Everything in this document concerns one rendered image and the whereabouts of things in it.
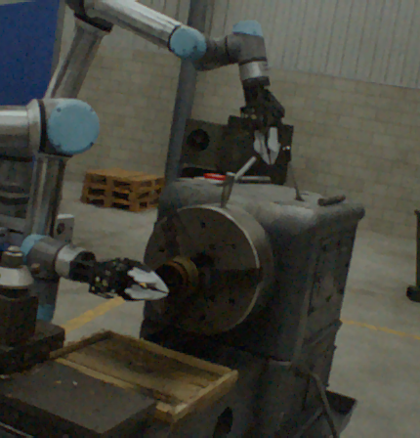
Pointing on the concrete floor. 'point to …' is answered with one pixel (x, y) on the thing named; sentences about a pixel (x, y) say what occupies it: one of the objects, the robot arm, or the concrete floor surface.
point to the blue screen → (24, 50)
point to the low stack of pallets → (122, 188)
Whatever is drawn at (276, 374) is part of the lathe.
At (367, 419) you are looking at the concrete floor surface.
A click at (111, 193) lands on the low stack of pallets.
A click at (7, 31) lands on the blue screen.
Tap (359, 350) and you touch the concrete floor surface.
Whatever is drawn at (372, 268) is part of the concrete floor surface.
